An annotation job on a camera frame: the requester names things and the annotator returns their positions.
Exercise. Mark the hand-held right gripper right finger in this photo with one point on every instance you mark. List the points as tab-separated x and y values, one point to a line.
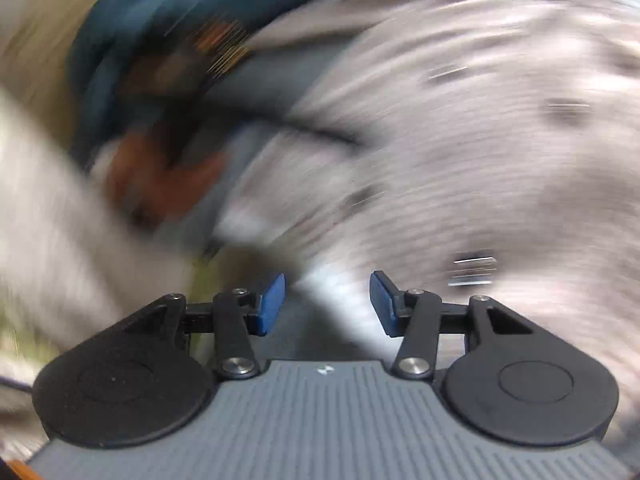
382	305

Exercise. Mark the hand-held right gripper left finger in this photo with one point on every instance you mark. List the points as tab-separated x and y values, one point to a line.
272	305

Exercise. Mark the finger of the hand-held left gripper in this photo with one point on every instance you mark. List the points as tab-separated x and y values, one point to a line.
320	134

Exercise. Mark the beige houndstooth knit sweater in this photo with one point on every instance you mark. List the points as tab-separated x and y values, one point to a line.
475	160

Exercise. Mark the person's left hand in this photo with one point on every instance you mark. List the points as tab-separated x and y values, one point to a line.
155	180

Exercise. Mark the blue pillow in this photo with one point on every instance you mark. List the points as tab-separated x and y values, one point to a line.
130	15

